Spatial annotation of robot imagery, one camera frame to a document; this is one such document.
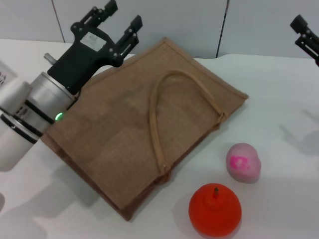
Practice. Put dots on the brown burlap tote bag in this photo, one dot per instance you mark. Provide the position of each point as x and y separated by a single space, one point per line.
112 139

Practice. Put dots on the left wrist silver vented box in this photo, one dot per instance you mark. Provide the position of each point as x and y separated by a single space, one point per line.
6 74

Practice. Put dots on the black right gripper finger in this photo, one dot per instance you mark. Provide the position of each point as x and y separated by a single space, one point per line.
309 48
302 25

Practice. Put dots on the pink steamed bun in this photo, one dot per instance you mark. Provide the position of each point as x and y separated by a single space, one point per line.
243 161

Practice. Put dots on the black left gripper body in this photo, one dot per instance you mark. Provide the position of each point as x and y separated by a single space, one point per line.
79 59

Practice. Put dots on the red orange persimmon toy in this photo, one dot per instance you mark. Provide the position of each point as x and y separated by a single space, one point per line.
214 214

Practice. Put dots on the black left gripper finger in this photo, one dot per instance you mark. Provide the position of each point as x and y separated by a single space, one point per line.
97 13
128 41

